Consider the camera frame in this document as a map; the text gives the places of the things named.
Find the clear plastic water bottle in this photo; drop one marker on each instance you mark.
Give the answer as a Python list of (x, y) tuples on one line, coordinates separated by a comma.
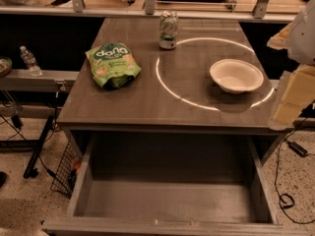
[(30, 61)]

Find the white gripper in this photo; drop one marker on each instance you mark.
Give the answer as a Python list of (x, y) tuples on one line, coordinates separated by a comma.
[(303, 38)]

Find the grey side bench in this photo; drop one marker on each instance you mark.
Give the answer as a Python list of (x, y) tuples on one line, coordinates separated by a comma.
[(48, 81)]

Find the black wire basket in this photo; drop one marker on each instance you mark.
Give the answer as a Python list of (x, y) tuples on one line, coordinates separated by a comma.
[(65, 176)]

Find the white paper bowl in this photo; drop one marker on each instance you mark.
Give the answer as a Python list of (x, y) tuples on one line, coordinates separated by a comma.
[(236, 76)]

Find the open grey top drawer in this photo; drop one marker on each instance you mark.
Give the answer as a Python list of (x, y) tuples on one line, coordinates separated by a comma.
[(156, 184)]

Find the black stand leg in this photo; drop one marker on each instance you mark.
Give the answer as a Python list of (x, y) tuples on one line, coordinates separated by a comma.
[(38, 147)]

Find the round dish on bench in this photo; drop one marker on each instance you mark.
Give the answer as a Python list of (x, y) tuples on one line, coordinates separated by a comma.
[(5, 66)]

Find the metal railing frame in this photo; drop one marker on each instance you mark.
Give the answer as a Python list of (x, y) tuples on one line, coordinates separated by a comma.
[(242, 10)]

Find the green Dang chip bag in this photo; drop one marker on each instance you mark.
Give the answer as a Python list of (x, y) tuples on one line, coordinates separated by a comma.
[(113, 65)]

